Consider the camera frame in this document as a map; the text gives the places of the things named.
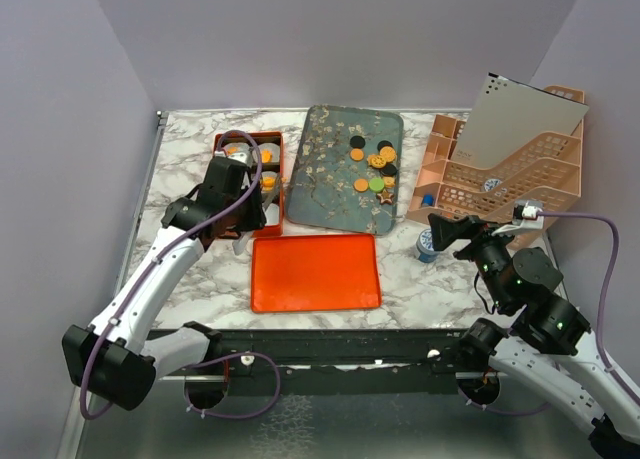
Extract orange round cookie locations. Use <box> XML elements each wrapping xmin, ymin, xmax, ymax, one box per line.
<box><xmin>350</xmin><ymin>149</ymin><xmax>364</xmax><ymax>162</ymax></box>

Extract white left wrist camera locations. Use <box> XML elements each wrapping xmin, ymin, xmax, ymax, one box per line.
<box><xmin>213</xmin><ymin>148</ymin><xmax>254</xmax><ymax>167</ymax></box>

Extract tan round dotted cookie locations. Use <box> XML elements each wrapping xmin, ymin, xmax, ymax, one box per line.
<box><xmin>379</xmin><ymin>146</ymin><xmax>397</xmax><ymax>163</ymax></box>

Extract orange cookie tin box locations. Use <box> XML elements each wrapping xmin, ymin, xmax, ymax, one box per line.
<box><xmin>213</xmin><ymin>131</ymin><xmax>284</xmax><ymax>237</ymax></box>

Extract blue round slime jar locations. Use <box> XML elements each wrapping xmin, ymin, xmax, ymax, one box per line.
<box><xmin>416</xmin><ymin>228</ymin><xmax>439</xmax><ymax>263</ymax></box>

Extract blue white round jar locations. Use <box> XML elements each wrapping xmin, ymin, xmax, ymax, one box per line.
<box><xmin>483</xmin><ymin>178</ymin><xmax>502</xmax><ymax>192</ymax></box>

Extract peach plastic desk organizer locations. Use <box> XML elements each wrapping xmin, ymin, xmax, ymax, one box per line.
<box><xmin>406</xmin><ymin>115</ymin><xmax>584</xmax><ymax>224</ymax></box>

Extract orange tin lid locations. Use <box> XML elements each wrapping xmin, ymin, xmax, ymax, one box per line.
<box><xmin>250</xmin><ymin>234</ymin><xmax>382</xmax><ymax>314</ymax></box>

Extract yellow lotus slice cookie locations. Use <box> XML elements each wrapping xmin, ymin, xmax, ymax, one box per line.
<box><xmin>367</xmin><ymin>154</ymin><xmax>387</xmax><ymax>169</ymax></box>

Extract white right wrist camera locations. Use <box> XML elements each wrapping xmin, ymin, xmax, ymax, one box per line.
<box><xmin>492</xmin><ymin>200</ymin><xmax>544</xmax><ymax>237</ymax></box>

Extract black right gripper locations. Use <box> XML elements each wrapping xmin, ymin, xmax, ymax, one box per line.
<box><xmin>428</xmin><ymin>210</ymin><xmax>521</xmax><ymax>309</ymax></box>

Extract grey notebook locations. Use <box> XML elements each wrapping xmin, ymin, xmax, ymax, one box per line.
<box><xmin>451</xmin><ymin>73</ymin><xmax>589</xmax><ymax>169</ymax></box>

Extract brown star cookie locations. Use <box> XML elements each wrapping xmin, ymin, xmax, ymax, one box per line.
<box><xmin>376</xmin><ymin>189</ymin><xmax>395</xmax><ymax>205</ymax></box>

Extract green macaron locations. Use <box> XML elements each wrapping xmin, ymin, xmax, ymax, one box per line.
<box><xmin>368</xmin><ymin>177</ymin><xmax>385</xmax><ymax>193</ymax></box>

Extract blue capped bottle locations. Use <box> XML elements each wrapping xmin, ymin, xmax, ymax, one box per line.
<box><xmin>421</xmin><ymin>194</ymin><xmax>435</xmax><ymax>207</ymax></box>

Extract metal grey-handled tongs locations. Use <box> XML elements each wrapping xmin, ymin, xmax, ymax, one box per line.
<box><xmin>232</xmin><ymin>184</ymin><xmax>282</xmax><ymax>256</ymax></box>

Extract blue floral serving tray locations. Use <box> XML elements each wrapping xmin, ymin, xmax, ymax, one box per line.
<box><xmin>285</xmin><ymin>105</ymin><xmax>404</xmax><ymax>235</ymax></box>

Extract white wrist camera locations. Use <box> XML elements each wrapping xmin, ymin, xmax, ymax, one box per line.
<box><xmin>213</xmin><ymin>148</ymin><xmax>254</xmax><ymax>167</ymax></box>
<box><xmin>492</xmin><ymin>200</ymin><xmax>544</xmax><ymax>237</ymax></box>

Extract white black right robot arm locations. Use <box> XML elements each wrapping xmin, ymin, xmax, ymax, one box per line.
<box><xmin>428</xmin><ymin>202</ymin><xmax>639</xmax><ymax>458</ymax></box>

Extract orange oval cookie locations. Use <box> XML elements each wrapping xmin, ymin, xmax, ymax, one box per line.
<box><xmin>353</xmin><ymin>178</ymin><xmax>369</xmax><ymax>192</ymax></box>

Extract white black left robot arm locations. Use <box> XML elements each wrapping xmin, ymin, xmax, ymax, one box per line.
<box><xmin>62</xmin><ymin>153</ymin><xmax>266</xmax><ymax>419</ymax></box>

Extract black sandwich cookie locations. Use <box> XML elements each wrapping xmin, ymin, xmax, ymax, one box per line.
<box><xmin>349</xmin><ymin>135</ymin><xmax>366</xmax><ymax>149</ymax></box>
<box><xmin>377</xmin><ymin>141</ymin><xmax>394</xmax><ymax>153</ymax></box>
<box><xmin>380</xmin><ymin>163</ymin><xmax>398</xmax><ymax>177</ymax></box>

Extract black metal base rail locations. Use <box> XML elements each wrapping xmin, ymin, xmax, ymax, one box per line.
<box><xmin>149</xmin><ymin>323</ymin><xmax>501</xmax><ymax>398</ymax></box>

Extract white paper cup liner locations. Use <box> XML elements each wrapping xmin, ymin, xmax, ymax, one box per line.
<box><xmin>252</xmin><ymin>142</ymin><xmax>281</xmax><ymax>165</ymax></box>
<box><xmin>265</xmin><ymin>203</ymin><xmax>280</xmax><ymax>227</ymax></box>
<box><xmin>222</xmin><ymin>142</ymin><xmax>250</xmax><ymax>156</ymax></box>
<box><xmin>260</xmin><ymin>171</ymin><xmax>279</xmax><ymax>192</ymax></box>

